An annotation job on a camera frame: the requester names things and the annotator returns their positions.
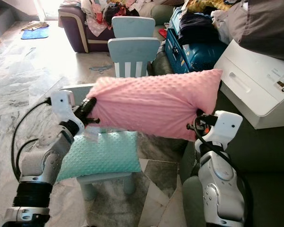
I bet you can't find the grey brown blanket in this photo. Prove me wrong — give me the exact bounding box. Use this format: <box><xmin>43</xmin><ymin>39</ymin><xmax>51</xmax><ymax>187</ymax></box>
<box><xmin>227</xmin><ymin>0</ymin><xmax>284</xmax><ymax>62</ymax></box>

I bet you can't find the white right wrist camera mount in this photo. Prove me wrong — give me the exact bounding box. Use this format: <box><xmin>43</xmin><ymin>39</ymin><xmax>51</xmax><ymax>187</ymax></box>
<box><xmin>195</xmin><ymin>110</ymin><xmax>243</xmax><ymax>154</ymax></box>

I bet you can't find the pink dotted pillow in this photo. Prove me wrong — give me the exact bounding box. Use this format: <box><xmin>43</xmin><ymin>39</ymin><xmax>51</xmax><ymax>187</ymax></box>
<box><xmin>87</xmin><ymin>69</ymin><xmax>223</xmax><ymax>141</ymax></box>

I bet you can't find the white cloth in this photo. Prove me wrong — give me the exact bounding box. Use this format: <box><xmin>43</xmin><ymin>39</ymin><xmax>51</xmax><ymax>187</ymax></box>
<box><xmin>211</xmin><ymin>9</ymin><xmax>232</xmax><ymax>43</ymax></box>

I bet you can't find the blue floor mat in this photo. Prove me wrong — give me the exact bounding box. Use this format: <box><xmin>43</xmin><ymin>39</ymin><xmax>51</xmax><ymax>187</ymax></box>
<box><xmin>21</xmin><ymin>26</ymin><xmax>49</xmax><ymax>40</ymax></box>

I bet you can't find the light blue child chair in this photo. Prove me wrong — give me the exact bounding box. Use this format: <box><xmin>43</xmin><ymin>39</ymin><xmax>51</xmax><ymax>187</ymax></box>
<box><xmin>107</xmin><ymin>37</ymin><xmax>161</xmax><ymax>79</ymax></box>
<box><xmin>111</xmin><ymin>16</ymin><xmax>157</xmax><ymax>38</ymax></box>
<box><xmin>59</xmin><ymin>84</ymin><xmax>138</xmax><ymax>201</ymax></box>

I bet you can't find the pile of colourful clothes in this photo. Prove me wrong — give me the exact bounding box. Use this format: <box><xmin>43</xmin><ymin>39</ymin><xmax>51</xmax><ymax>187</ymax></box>
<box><xmin>83</xmin><ymin>0</ymin><xmax>142</xmax><ymax>37</ymax></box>

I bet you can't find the beige cloth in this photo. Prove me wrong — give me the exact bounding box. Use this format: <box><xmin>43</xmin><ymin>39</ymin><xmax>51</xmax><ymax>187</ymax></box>
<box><xmin>23</xmin><ymin>21</ymin><xmax>49</xmax><ymax>30</ymax></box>

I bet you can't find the white appliance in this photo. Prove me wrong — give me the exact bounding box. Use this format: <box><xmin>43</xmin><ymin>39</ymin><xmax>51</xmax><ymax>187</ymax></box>
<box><xmin>214</xmin><ymin>39</ymin><xmax>284</xmax><ymax>130</ymax></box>

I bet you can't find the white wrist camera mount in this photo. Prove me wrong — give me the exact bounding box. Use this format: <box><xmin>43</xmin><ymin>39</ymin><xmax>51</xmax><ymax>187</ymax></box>
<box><xmin>50</xmin><ymin>90</ymin><xmax>85</xmax><ymax>135</ymax></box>
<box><xmin>195</xmin><ymin>110</ymin><xmax>243</xmax><ymax>154</ymax></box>

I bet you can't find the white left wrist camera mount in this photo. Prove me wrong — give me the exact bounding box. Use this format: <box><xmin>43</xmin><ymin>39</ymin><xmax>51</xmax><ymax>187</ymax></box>
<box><xmin>50</xmin><ymin>90</ymin><xmax>85</xmax><ymax>135</ymax></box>

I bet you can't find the teal dotted pillow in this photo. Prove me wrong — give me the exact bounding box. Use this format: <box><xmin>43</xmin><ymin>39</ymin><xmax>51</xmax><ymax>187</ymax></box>
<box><xmin>56</xmin><ymin>131</ymin><xmax>142</xmax><ymax>183</ymax></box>

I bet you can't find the dark folded clothing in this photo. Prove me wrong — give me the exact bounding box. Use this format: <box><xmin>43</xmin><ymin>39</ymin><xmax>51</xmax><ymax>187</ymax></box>
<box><xmin>177</xmin><ymin>13</ymin><xmax>221</xmax><ymax>45</ymax></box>

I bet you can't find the yellow blanket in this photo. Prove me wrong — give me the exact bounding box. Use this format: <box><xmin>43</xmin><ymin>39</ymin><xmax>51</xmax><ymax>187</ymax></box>
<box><xmin>185</xmin><ymin>0</ymin><xmax>232</xmax><ymax>13</ymax></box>

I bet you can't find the blue hard suitcase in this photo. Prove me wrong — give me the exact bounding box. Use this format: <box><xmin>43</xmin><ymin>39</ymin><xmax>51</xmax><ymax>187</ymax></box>
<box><xmin>165</xmin><ymin>7</ymin><xmax>228</xmax><ymax>74</ymax></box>

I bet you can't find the purple sofa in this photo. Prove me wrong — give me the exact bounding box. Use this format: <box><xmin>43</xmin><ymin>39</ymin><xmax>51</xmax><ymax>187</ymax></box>
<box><xmin>58</xmin><ymin>0</ymin><xmax>176</xmax><ymax>53</ymax></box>

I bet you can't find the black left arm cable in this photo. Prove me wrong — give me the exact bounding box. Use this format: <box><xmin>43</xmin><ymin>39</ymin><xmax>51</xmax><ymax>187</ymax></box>
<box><xmin>17</xmin><ymin>151</ymin><xmax>36</xmax><ymax>178</ymax></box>
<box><xmin>11</xmin><ymin>97</ymin><xmax>53</xmax><ymax>180</ymax></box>

